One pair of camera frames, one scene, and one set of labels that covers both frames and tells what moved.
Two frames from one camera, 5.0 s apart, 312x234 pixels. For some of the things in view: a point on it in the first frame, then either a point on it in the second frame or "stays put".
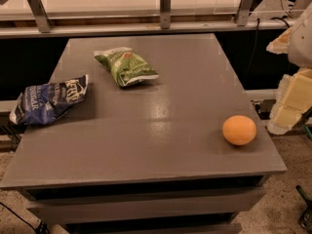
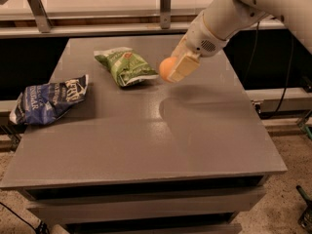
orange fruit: x=239 y=130 → x=166 y=65
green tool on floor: x=305 y=218 stays put
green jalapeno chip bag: x=125 y=64 stays put
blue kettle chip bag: x=42 y=104 stays put
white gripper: x=301 y=46 → x=200 y=39
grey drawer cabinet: x=151 y=158 stays put
